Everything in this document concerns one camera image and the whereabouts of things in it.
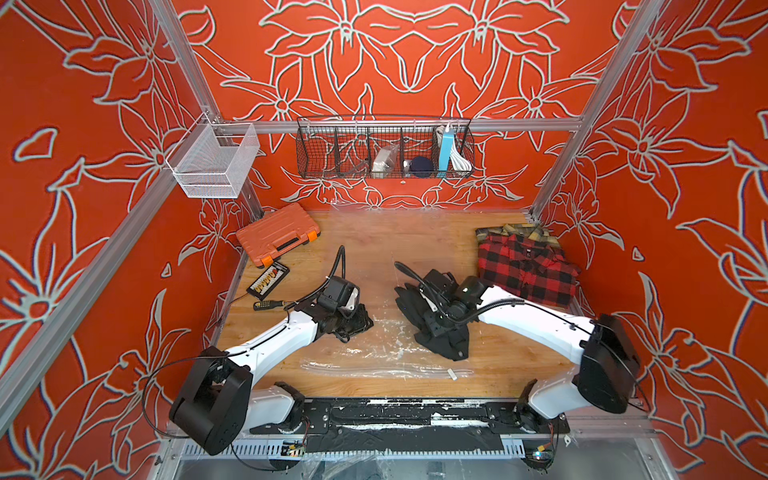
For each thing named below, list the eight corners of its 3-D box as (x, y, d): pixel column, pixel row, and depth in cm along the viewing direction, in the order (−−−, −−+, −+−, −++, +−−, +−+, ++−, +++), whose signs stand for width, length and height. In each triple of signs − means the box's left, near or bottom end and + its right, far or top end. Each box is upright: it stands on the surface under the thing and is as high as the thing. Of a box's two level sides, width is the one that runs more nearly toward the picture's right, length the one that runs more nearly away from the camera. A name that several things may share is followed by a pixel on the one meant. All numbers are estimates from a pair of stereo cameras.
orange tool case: (258, 271, 103) (254, 263, 99) (237, 240, 112) (232, 232, 108) (322, 235, 114) (320, 226, 110) (298, 209, 123) (295, 201, 119)
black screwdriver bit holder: (249, 293, 99) (246, 289, 97) (276, 264, 106) (274, 260, 105) (262, 301, 97) (259, 297, 95) (289, 271, 105) (287, 267, 103)
